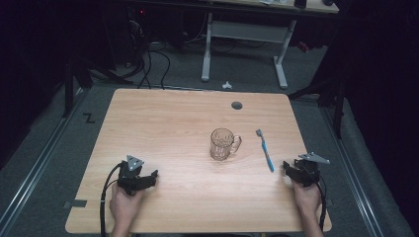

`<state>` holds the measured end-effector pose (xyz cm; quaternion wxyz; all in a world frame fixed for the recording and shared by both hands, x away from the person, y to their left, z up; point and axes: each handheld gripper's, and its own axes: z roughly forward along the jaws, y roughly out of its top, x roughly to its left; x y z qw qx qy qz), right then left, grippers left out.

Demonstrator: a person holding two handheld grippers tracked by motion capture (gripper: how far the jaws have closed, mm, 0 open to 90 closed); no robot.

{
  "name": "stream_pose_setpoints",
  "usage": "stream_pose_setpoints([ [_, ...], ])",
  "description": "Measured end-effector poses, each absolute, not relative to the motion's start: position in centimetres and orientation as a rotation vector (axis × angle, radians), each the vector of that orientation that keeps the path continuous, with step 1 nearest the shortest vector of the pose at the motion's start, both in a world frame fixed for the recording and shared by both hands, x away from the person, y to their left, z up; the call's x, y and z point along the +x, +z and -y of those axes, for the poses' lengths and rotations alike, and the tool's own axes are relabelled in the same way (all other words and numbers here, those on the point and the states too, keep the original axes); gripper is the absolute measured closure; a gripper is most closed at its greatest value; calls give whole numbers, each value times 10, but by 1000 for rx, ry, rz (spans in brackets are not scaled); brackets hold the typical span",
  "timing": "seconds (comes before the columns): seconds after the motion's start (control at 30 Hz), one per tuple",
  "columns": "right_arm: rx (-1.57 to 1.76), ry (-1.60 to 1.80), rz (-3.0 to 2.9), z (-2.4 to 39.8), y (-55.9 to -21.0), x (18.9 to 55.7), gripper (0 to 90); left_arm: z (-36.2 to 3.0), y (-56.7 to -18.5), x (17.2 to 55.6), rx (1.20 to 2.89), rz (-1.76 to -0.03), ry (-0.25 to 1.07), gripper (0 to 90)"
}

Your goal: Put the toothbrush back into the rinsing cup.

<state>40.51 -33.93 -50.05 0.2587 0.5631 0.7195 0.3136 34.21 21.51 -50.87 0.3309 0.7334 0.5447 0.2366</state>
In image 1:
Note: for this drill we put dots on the metal floor rail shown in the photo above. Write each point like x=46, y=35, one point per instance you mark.
x=354, y=177
x=39, y=158

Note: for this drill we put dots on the dark round table grommet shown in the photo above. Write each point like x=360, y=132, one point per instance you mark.
x=236, y=105

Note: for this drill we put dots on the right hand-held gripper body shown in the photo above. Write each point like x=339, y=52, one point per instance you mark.
x=309, y=171

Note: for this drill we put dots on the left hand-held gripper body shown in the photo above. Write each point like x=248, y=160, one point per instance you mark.
x=131, y=177

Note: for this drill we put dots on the person's left hand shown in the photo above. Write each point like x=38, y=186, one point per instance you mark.
x=124, y=205

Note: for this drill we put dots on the blue toothbrush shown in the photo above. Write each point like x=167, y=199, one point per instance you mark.
x=265, y=151

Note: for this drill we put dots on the clear glass mug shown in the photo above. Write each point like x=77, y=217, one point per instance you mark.
x=222, y=144

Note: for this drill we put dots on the person's right hand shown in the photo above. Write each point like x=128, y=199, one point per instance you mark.
x=307, y=197

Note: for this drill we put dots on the dark computer tower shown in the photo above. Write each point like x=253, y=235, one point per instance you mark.
x=136, y=33

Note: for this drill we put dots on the small red object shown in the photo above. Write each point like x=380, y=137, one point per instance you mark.
x=303, y=46

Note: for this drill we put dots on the small white floor object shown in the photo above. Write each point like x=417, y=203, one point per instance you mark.
x=227, y=85

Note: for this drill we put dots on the black metal stand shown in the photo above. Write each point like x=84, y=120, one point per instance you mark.
x=337, y=108
x=69, y=89

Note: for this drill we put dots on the white-legged background desk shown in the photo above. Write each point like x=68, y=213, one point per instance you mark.
x=245, y=31

